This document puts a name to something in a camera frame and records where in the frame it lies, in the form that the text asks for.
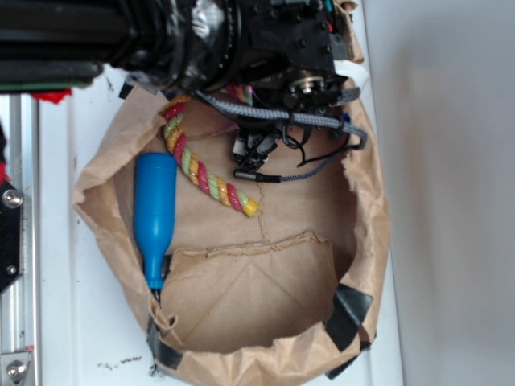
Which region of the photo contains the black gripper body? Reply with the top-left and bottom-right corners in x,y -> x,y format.
225,1 -> 348,112

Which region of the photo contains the multicolored twisted rope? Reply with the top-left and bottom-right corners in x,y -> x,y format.
161,84 -> 261,220

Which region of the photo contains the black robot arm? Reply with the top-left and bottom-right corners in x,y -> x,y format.
1,1 -> 347,111

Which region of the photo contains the black tape piece top left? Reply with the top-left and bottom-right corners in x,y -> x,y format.
117,72 -> 160,100

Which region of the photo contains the black tape piece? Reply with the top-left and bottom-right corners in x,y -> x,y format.
117,72 -> 160,100
323,283 -> 374,380
146,314 -> 184,371

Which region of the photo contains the blue plastic bottle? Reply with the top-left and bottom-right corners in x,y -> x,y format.
134,153 -> 177,291

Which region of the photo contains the brown paper bag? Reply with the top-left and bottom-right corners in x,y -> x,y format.
72,0 -> 391,386

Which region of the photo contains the black tape piece right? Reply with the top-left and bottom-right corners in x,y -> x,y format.
323,283 -> 374,380

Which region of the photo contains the black tape piece bottom left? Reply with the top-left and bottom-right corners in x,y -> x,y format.
146,314 -> 184,371

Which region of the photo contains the grey braided cable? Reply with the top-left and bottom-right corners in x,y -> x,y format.
195,90 -> 369,184

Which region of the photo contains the black metal bracket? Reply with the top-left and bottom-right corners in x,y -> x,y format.
0,180 -> 23,294

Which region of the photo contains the aluminium frame rail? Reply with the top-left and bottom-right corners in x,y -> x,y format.
1,95 -> 40,385

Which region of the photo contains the metal corner bracket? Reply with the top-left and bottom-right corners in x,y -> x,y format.
1,351 -> 35,386

